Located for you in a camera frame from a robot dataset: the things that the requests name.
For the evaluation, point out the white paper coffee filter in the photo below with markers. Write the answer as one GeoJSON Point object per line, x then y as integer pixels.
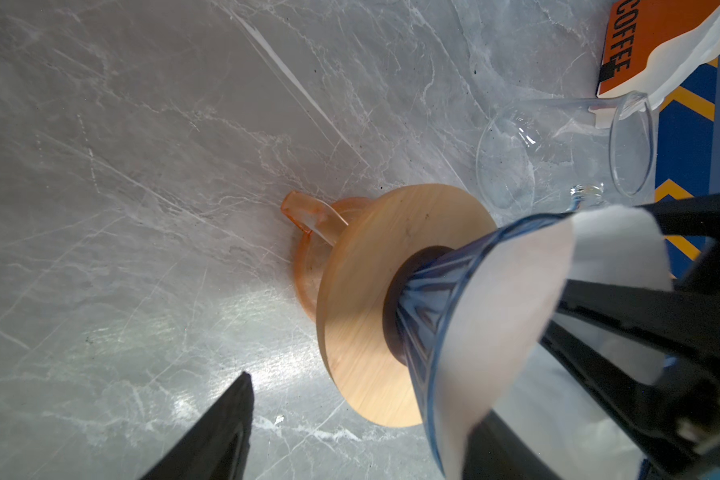
{"type": "Point", "coordinates": [554, 417]}

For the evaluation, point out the coffee filter bag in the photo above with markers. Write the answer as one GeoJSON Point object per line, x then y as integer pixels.
{"type": "Point", "coordinates": [652, 46]}

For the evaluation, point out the blue glass dripper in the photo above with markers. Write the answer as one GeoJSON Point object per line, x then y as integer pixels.
{"type": "Point", "coordinates": [470, 319]}

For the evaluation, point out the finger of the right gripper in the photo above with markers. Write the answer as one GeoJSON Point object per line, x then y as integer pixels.
{"type": "Point", "coordinates": [675, 422]}
{"type": "Point", "coordinates": [684, 324]}

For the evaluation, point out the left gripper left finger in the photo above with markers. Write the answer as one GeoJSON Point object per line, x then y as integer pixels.
{"type": "Point", "coordinates": [217, 446]}

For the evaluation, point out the amber glass pitcher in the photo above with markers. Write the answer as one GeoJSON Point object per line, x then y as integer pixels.
{"type": "Point", "coordinates": [311, 252]}

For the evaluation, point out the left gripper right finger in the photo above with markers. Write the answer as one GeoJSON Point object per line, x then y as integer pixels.
{"type": "Point", "coordinates": [495, 452]}

